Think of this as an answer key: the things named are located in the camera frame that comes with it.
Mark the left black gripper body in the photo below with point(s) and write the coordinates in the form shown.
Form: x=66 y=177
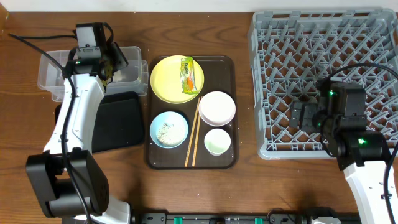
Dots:
x=103 y=58

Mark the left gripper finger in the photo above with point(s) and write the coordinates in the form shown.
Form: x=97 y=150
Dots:
x=106 y=72
x=119 y=60

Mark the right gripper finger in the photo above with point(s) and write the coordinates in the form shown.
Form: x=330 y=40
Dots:
x=306 y=123
x=295 y=116

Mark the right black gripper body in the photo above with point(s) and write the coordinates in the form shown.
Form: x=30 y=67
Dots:
x=306 y=114

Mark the yellow plate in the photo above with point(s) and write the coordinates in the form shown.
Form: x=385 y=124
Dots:
x=165 y=80

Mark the green snack wrapper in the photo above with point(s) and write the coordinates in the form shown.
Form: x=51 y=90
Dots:
x=187 y=76

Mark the pink white bowl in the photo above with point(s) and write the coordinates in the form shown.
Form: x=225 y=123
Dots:
x=217 y=108

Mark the light blue bowl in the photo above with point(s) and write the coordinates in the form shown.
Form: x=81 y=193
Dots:
x=171 y=118

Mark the small pale green cup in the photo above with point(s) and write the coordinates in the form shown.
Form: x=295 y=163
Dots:
x=217 y=141

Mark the rice waste pile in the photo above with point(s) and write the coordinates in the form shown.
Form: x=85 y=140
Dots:
x=169 y=135

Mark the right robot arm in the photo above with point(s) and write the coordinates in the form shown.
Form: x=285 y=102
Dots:
x=363 y=155

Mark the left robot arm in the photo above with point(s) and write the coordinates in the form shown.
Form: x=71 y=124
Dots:
x=65 y=177

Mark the black waste tray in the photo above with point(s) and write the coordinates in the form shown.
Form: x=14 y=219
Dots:
x=118 y=123

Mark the grey dishwasher rack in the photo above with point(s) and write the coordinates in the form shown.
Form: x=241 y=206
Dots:
x=290 y=51

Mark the clear plastic bin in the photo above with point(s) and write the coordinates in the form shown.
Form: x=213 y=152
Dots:
x=132 y=78
x=50 y=76

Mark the dark brown serving tray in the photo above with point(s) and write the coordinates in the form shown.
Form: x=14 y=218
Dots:
x=219 y=76

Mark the wooden chopstick right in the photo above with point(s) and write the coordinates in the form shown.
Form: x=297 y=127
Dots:
x=196 y=134

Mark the wooden chopstick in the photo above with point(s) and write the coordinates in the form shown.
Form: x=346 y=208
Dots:
x=196 y=134
x=192 y=133

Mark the wooden chopstick left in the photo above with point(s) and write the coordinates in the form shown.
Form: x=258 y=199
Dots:
x=192 y=133

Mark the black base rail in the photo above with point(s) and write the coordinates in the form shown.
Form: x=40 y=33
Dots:
x=277 y=218

